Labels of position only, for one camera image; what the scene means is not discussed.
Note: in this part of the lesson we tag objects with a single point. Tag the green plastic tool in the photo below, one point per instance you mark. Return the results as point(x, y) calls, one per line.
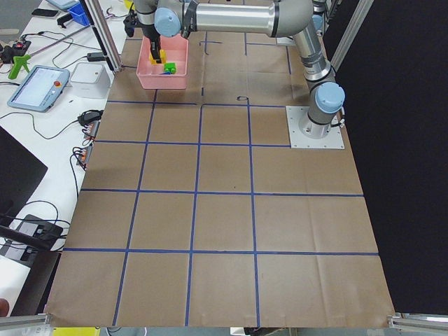
point(19, 63)

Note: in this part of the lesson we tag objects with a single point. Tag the pink plastic box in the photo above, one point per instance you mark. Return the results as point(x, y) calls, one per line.
point(153, 76)

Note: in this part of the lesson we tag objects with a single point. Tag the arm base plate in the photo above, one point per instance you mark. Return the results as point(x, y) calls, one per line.
point(303, 133)

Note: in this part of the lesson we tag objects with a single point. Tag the green toy block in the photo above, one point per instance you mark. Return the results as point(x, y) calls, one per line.
point(170, 67)

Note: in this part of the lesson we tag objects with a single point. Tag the aluminium frame post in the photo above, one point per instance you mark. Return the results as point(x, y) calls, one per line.
point(101, 30)

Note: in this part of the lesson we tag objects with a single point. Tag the blue plastic bin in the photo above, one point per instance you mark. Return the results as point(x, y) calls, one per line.
point(80, 15)

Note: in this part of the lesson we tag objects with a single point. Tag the black power adapter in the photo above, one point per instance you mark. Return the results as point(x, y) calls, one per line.
point(95, 57)

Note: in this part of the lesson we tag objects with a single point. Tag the white square box device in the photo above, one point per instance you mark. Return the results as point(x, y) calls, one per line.
point(90, 80)

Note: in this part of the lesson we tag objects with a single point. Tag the teach pendant tablet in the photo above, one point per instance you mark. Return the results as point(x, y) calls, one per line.
point(40, 89)

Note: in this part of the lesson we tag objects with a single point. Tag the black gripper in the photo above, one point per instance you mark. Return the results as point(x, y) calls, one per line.
point(151, 32)

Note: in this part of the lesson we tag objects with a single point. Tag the yellow toy block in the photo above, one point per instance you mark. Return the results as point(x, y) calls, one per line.
point(162, 59)

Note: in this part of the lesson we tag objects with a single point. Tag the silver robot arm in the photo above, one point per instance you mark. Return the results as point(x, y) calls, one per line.
point(233, 53)

